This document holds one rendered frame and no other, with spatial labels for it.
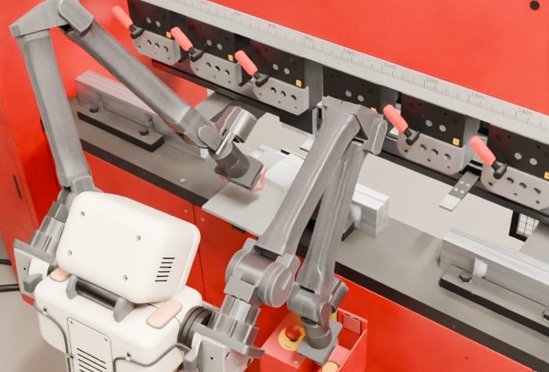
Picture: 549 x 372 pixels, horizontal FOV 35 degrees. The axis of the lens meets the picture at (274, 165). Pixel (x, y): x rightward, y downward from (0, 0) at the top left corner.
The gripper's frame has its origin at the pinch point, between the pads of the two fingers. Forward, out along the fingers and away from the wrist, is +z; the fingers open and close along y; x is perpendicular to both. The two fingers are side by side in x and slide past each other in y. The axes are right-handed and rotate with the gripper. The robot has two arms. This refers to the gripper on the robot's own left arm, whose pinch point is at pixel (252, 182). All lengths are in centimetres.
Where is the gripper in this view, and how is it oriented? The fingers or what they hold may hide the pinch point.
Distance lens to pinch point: 203.0
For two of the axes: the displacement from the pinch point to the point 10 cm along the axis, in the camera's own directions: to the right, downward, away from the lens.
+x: -4.8, 8.5, -2.1
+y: -8.1, -3.4, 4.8
